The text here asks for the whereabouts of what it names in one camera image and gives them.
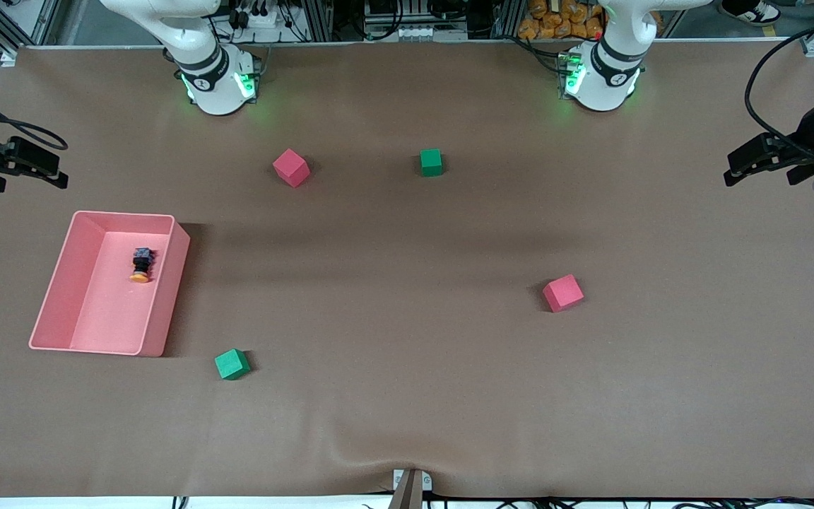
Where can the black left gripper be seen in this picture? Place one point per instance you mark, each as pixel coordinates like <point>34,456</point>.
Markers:
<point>807,134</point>

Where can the yellow mushroom push button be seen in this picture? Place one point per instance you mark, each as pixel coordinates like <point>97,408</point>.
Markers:
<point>141,265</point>

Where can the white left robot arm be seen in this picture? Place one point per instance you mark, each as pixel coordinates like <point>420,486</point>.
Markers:
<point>605,78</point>

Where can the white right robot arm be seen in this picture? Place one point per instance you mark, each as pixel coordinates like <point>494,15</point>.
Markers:
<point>213,78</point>

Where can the black and white shoe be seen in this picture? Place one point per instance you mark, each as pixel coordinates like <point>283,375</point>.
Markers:
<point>750,10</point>

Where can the pink plastic tray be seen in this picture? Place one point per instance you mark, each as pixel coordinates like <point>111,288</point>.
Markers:
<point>114,297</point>

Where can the pink foam cube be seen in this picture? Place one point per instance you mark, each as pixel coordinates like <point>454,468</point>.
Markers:
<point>291,167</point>
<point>562,293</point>

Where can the bag of orange items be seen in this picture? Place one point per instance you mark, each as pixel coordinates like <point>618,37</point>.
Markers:
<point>562,20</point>

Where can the green foam cube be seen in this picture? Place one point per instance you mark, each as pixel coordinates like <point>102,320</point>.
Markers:
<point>232,364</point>
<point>431,162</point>

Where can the white connector strip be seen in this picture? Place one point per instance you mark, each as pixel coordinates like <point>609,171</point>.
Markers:
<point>428,32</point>

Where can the metal table edge bracket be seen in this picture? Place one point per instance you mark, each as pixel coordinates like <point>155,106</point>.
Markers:
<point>409,486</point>

